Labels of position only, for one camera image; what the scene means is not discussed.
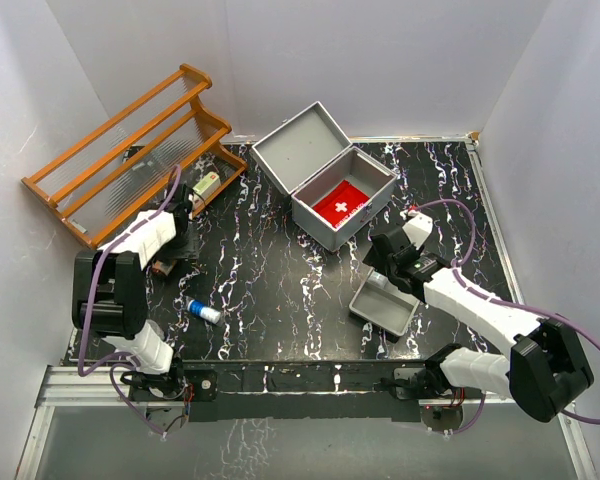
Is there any brown glass bottle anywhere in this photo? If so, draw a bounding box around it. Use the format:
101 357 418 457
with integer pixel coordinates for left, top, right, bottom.
151 260 177 277

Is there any grey divider tray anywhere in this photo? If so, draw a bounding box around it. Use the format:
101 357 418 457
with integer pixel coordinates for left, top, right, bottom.
349 270 420 337

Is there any black base frame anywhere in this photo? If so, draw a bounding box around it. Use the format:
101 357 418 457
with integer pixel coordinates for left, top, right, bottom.
129 357 486 424

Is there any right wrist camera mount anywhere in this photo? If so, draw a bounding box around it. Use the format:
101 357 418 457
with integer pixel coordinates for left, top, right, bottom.
401 209 433 251

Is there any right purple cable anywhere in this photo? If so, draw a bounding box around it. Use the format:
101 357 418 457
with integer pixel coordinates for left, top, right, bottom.
412 198 600 436

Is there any white green-label pill bottle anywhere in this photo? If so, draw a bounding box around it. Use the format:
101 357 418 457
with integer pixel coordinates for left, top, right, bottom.
367 272 388 289

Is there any blue white tube bottle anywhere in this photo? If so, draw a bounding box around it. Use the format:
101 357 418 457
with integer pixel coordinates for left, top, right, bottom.
185 297 224 325

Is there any wooden shelf rack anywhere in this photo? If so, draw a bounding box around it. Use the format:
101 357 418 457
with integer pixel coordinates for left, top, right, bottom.
21 64 247 249

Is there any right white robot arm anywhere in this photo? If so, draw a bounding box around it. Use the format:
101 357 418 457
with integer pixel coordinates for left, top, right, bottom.
364 227 594 423

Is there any red first aid pouch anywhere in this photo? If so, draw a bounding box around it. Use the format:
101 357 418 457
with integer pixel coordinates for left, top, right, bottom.
313 180 369 229

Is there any white medicine box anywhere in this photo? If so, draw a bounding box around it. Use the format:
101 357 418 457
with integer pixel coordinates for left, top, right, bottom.
193 172 221 199

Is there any clear plastic cup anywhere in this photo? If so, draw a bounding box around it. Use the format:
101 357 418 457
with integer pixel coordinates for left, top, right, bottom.
149 321 166 341

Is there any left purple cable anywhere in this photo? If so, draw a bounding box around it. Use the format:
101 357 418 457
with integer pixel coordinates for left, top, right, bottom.
77 163 184 436

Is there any grey metal case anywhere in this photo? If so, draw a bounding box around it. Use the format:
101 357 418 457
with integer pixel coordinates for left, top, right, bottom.
251 101 397 252

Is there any purple cable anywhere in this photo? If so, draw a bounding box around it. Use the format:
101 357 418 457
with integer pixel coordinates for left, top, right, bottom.
412 198 600 436
77 163 184 436

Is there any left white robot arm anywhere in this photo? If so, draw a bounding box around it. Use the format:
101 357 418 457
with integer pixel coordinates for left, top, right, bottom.
72 184 199 399

